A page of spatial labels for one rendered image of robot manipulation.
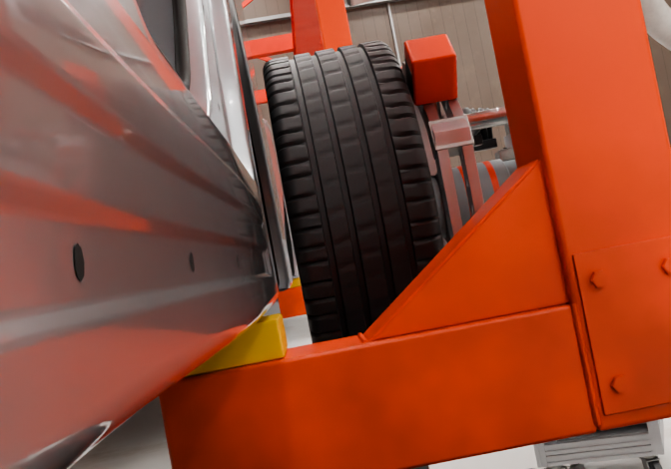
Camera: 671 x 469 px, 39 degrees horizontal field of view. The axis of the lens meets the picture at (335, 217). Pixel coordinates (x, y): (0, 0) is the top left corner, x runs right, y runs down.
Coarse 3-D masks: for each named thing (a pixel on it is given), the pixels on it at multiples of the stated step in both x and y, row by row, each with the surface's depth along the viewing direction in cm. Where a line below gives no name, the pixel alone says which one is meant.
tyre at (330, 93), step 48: (384, 48) 167; (288, 96) 157; (336, 96) 156; (384, 96) 155; (288, 144) 152; (336, 144) 152; (384, 144) 151; (288, 192) 149; (336, 192) 149; (384, 192) 149; (432, 192) 150; (336, 240) 148; (384, 240) 149; (432, 240) 149; (336, 288) 150; (384, 288) 150; (336, 336) 153
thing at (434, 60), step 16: (416, 48) 158; (432, 48) 157; (448, 48) 157; (416, 64) 155; (432, 64) 156; (448, 64) 156; (416, 80) 157; (432, 80) 158; (448, 80) 158; (416, 96) 160; (432, 96) 160; (448, 96) 161
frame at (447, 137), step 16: (432, 112) 159; (448, 112) 162; (432, 128) 156; (448, 128) 156; (464, 128) 156; (432, 144) 156; (448, 144) 155; (464, 144) 155; (448, 160) 155; (464, 160) 155; (448, 176) 155; (464, 176) 158; (448, 192) 155; (480, 192) 155; (448, 208) 155; (448, 224) 157
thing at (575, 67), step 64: (512, 0) 120; (576, 0) 119; (512, 64) 125; (576, 64) 119; (640, 64) 119; (512, 128) 132; (576, 128) 118; (640, 128) 119; (576, 192) 118; (640, 192) 118; (576, 256) 117; (640, 256) 117; (640, 320) 117; (640, 384) 117
